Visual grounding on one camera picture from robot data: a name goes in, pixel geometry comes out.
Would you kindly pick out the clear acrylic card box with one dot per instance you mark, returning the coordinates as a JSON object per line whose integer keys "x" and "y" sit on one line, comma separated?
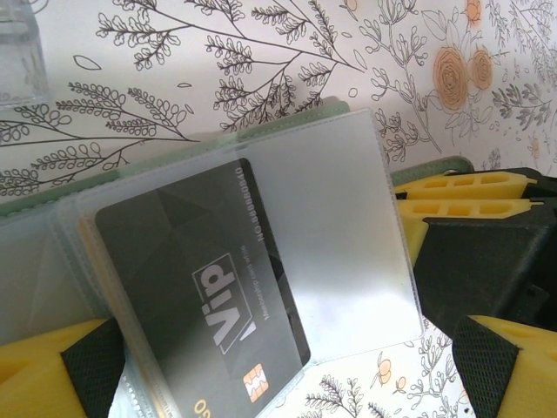
{"x": 22, "y": 52}

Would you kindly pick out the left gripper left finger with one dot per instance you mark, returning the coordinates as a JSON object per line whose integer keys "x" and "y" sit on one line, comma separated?
{"x": 39, "y": 374}

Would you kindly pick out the black VIP card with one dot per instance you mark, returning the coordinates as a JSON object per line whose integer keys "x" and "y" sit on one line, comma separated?
{"x": 174, "y": 270}

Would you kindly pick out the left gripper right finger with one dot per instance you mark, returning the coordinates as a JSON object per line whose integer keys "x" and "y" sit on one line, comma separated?
{"x": 522, "y": 374}

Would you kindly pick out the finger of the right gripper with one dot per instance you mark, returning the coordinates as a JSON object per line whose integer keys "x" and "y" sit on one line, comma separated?
{"x": 439, "y": 191}
{"x": 474, "y": 208}

